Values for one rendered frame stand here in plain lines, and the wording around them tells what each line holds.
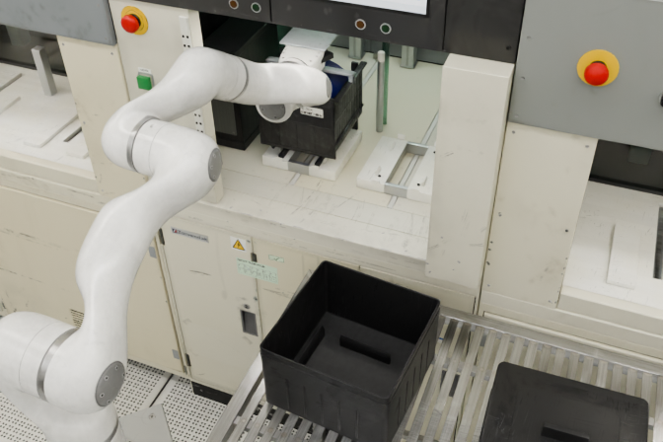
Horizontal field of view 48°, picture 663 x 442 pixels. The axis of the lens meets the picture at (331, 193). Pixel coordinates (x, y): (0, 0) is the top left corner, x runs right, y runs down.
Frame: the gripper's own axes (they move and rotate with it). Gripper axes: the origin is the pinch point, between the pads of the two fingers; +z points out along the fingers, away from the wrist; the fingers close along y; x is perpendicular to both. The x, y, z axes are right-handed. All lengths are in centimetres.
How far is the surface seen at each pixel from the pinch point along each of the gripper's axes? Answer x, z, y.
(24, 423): -119, -52, -86
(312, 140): -20.3, -13.3, 3.1
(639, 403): -33, -66, 82
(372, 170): -28.7, -10.9, 18.4
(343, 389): -28, -80, 28
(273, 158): -28.7, -11.9, -8.2
